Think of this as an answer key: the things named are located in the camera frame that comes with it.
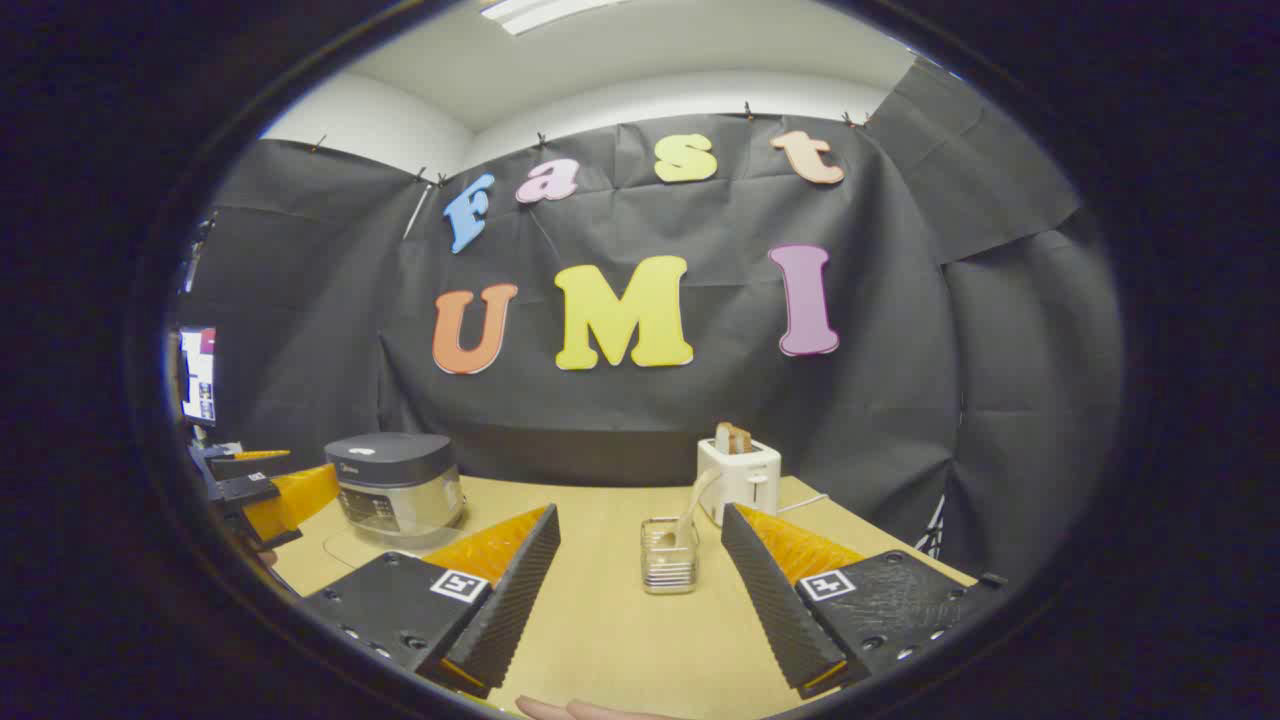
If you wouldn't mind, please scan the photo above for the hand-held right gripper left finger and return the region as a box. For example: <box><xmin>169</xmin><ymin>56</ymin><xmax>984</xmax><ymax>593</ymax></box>
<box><xmin>300</xmin><ymin>503</ymin><xmax>562</xmax><ymax>699</ymax></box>

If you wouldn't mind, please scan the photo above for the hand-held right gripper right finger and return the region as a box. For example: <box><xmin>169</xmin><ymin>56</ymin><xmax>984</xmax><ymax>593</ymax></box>
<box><xmin>721</xmin><ymin>502</ymin><xmax>1009</xmax><ymax>699</ymax></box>

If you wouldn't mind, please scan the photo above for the grey rice cooker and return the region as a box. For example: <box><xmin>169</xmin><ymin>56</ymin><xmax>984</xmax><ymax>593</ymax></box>
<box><xmin>324</xmin><ymin>432</ymin><xmax>467</xmax><ymax>548</ymax></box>

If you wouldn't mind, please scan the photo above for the metal wire chopstick holder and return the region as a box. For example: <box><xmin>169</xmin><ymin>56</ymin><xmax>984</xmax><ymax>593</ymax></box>
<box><xmin>640</xmin><ymin>516</ymin><xmax>700</xmax><ymax>596</ymax></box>

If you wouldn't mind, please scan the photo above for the wooden spoon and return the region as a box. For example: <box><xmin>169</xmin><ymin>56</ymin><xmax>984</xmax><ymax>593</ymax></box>
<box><xmin>668</xmin><ymin>466</ymin><xmax>723</xmax><ymax>549</ymax></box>

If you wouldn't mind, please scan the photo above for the computer monitor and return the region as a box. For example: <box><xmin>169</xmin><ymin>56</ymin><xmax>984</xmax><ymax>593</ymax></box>
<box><xmin>178</xmin><ymin>326</ymin><xmax>218</xmax><ymax>425</ymax></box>

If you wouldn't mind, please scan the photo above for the white toaster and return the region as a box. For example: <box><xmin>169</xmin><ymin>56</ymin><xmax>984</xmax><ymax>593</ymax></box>
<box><xmin>696</xmin><ymin>437</ymin><xmax>782</xmax><ymax>528</ymax></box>

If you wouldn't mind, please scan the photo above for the ceiling light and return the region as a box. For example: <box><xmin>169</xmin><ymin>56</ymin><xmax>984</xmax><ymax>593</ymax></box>
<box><xmin>480</xmin><ymin>0</ymin><xmax>631</xmax><ymax>37</ymax></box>

